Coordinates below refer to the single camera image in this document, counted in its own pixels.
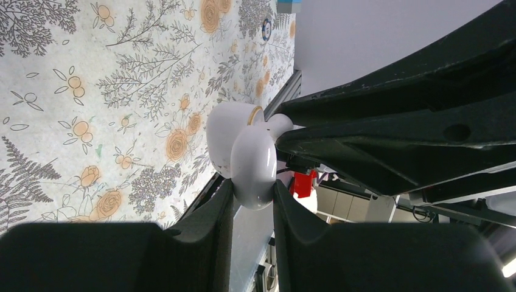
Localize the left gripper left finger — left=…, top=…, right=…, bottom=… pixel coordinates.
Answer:
left=164, top=179, right=234, bottom=291

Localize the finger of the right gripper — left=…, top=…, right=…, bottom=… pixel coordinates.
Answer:
left=276, top=104, right=515, bottom=196
left=277, top=1, right=515, bottom=127

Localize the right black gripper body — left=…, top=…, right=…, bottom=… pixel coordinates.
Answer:
left=408, top=162, right=515, bottom=228

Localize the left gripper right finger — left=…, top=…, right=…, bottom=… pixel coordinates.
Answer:
left=273, top=179, right=363, bottom=291

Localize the white earbud case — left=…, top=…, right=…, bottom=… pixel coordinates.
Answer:
left=206, top=102, right=277, bottom=210

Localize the white earbud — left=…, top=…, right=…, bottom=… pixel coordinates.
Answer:
left=264, top=114, right=295, bottom=142

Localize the floral table mat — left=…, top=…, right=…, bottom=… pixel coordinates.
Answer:
left=1, top=0, right=296, bottom=233

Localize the blue block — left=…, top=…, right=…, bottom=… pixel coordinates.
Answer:
left=276, top=0, right=302, bottom=14

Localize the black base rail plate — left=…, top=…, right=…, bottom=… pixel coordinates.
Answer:
left=175, top=70, right=302, bottom=291

